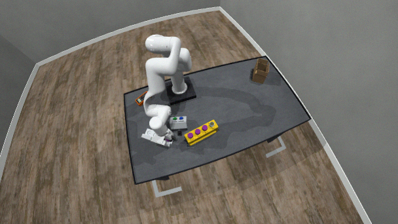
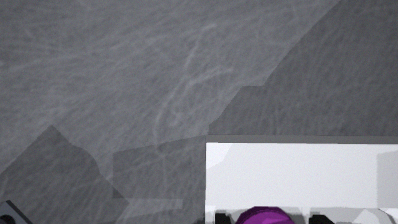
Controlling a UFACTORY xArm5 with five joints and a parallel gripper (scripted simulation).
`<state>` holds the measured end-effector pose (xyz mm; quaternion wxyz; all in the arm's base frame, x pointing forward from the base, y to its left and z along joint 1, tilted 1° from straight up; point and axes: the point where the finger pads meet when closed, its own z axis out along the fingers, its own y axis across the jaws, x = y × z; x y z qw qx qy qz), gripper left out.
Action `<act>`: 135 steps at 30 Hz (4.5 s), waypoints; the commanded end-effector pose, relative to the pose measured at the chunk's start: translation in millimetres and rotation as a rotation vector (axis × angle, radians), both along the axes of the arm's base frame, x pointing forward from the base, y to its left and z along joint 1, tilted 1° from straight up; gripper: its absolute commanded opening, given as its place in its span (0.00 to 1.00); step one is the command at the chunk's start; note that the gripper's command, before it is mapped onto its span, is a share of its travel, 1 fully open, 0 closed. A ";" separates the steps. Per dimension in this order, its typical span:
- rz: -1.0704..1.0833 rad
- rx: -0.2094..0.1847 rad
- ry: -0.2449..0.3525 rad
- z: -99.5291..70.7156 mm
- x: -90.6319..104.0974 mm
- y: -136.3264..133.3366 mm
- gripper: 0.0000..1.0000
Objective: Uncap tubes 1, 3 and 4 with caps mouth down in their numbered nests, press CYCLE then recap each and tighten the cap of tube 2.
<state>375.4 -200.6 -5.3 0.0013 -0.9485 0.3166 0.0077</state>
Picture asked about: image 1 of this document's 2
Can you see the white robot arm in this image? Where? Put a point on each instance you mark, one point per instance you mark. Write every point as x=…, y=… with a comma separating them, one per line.
x=175, y=60

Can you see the small brown cardboard box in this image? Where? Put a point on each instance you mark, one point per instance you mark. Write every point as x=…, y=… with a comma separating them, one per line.
x=261, y=71

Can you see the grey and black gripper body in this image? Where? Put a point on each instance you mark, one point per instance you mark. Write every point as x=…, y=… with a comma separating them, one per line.
x=168, y=136

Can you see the orange pocket multimeter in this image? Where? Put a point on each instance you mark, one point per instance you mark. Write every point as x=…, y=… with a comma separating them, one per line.
x=140, y=99

